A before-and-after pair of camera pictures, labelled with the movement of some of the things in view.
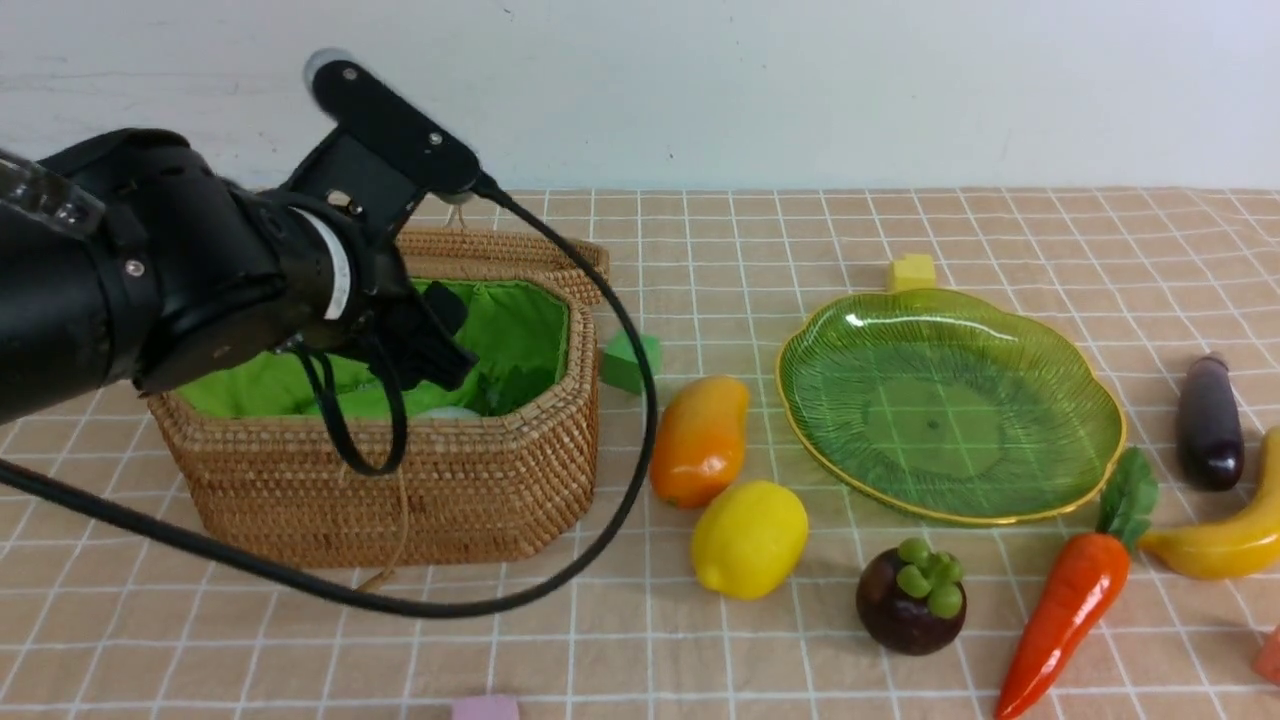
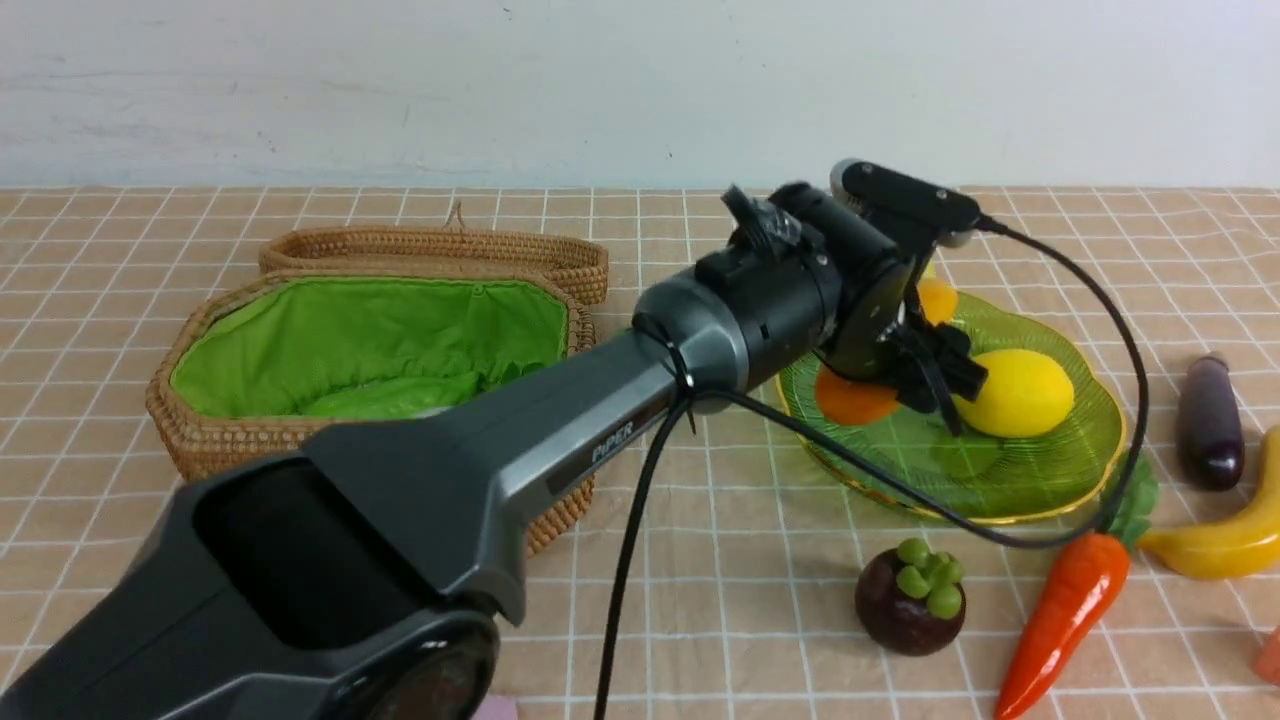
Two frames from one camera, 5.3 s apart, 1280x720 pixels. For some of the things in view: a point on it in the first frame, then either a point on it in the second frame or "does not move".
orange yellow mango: (699, 440) → (848, 402)
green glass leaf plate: (952, 405) does not move
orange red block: (1267, 660) does not move
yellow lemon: (750, 540) → (1024, 393)
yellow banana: (1240, 543) does not move
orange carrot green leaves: (1080, 591) does not move
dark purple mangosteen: (911, 600) does not move
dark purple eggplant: (1210, 436) does not move
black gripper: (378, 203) → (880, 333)
